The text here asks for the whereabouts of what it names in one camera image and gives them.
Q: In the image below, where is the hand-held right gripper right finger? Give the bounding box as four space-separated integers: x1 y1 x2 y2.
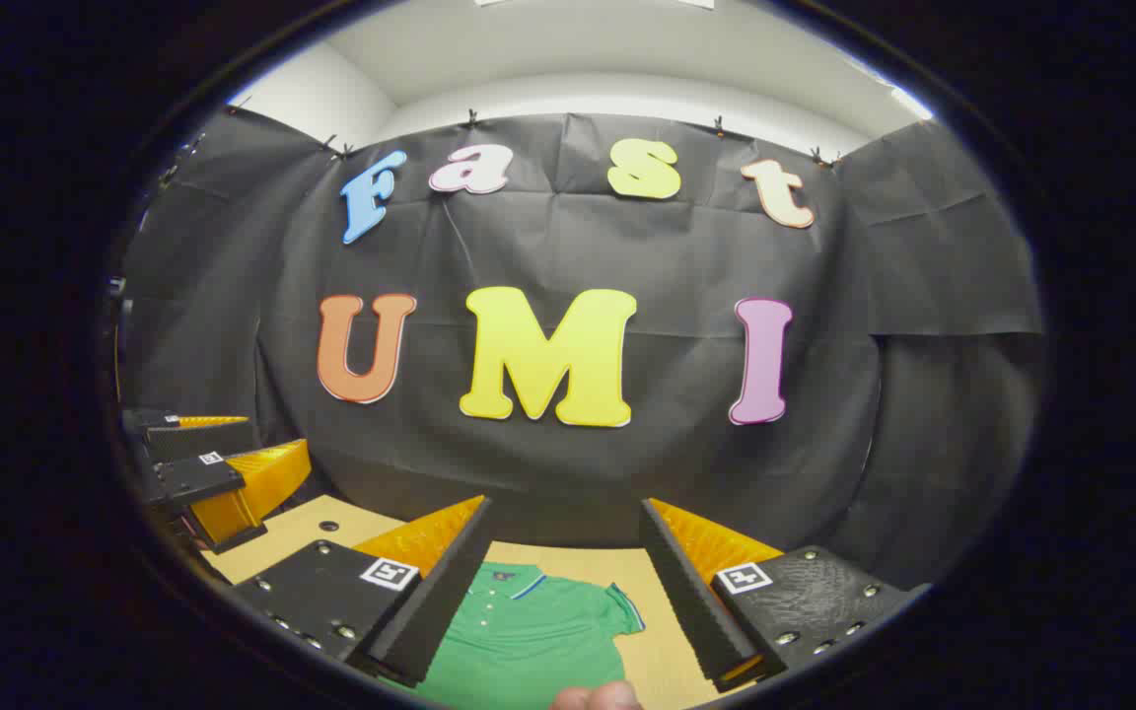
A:
639 498 932 693

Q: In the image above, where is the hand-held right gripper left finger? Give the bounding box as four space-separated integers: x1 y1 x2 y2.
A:
233 495 492 689

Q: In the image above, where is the green T-shirt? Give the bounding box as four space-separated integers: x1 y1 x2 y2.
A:
381 562 648 710

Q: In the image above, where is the black backdrop cloth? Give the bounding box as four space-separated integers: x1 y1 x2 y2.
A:
114 104 1047 593

